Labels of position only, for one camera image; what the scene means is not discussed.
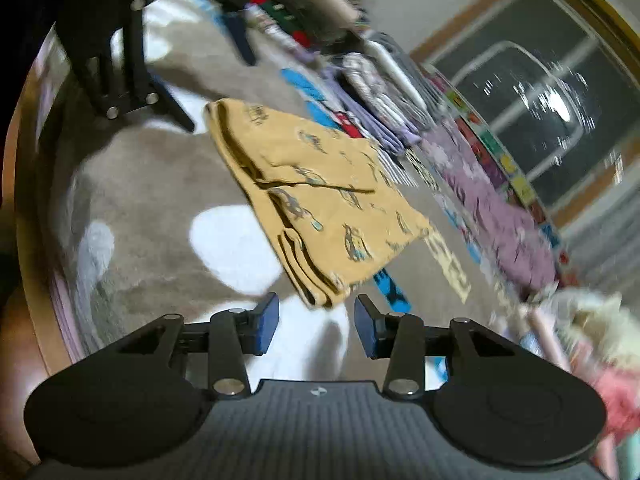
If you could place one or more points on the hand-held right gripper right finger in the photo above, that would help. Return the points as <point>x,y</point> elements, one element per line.
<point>364,327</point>

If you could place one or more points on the purple floral duvet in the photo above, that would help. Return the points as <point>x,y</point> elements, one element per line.
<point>490,210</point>

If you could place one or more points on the colourful alphabet foam mat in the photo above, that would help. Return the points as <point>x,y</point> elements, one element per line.
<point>505,165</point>

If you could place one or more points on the pink quilt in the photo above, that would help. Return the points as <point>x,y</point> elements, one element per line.
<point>620,400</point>

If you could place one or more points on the window with wooden frame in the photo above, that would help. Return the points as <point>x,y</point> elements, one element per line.
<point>540,85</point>

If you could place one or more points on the yellow printed shirt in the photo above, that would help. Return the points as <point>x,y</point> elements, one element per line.
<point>310,185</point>

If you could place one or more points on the grey-topped folded clothes stack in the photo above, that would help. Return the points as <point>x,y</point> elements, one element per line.
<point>380,85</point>

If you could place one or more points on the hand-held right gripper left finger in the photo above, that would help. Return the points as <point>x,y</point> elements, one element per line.
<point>267,322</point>

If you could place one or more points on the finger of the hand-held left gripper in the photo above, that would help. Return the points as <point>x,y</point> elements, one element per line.
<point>137,60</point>
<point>239,35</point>

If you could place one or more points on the cartoon printed blanket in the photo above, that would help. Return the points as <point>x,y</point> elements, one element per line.
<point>150,185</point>

